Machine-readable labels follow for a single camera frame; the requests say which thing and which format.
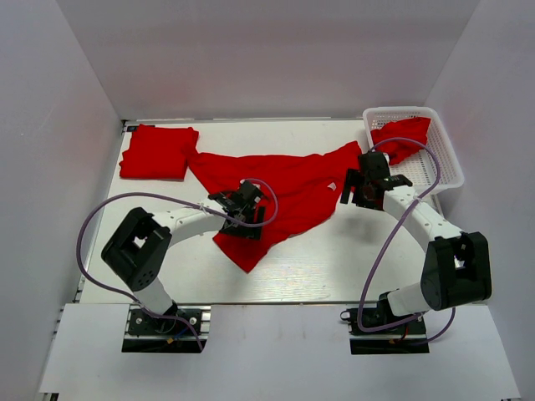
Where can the white plastic basket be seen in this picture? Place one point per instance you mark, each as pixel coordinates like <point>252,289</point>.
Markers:
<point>420,168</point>

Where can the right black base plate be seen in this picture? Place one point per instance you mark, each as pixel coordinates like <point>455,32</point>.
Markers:
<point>405,339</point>

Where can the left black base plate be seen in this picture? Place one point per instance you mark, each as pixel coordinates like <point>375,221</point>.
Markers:
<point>144,334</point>

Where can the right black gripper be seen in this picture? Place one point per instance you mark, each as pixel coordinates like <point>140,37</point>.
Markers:
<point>354,177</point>

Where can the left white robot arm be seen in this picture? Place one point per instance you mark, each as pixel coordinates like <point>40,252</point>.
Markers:
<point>138,247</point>

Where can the red t shirt in basket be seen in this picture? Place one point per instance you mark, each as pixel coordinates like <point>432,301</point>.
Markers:
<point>411,129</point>

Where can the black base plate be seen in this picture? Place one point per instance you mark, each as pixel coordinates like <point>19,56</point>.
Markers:
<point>144,334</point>
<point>405,339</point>

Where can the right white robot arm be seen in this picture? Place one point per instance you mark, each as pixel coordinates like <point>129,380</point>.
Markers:
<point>456,270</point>

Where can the folded red t shirt stack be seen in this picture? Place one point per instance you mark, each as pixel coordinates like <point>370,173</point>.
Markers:
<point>156,153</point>

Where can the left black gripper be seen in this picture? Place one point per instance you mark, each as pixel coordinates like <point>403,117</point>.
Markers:
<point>253,233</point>

